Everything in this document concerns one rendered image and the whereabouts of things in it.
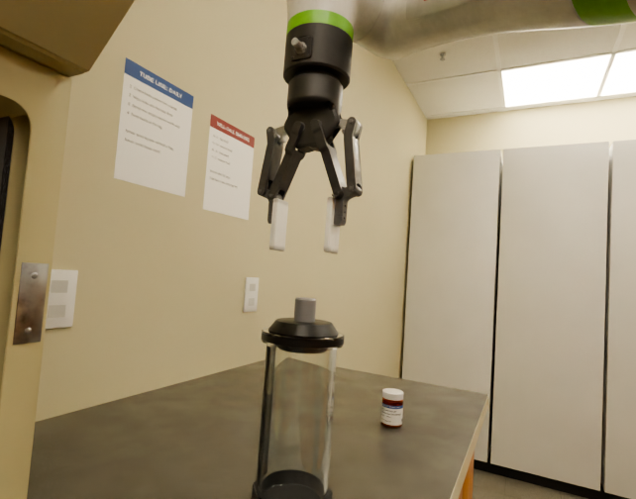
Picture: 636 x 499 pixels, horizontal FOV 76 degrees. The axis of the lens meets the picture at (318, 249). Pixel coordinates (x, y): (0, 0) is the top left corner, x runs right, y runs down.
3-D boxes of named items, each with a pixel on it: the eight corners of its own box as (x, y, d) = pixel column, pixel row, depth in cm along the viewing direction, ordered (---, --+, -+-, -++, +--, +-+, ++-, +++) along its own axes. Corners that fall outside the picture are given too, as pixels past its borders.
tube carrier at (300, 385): (231, 506, 50) (245, 330, 51) (278, 471, 59) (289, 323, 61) (308, 538, 45) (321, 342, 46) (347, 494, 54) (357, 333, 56)
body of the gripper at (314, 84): (274, 75, 54) (268, 144, 54) (332, 64, 51) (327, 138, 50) (302, 99, 61) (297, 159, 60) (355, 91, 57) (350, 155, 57)
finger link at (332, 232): (337, 201, 54) (342, 201, 54) (333, 253, 54) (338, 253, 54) (327, 196, 52) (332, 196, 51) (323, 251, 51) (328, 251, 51)
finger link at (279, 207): (277, 197, 55) (272, 198, 56) (272, 249, 55) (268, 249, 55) (288, 202, 58) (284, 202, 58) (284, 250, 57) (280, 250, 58)
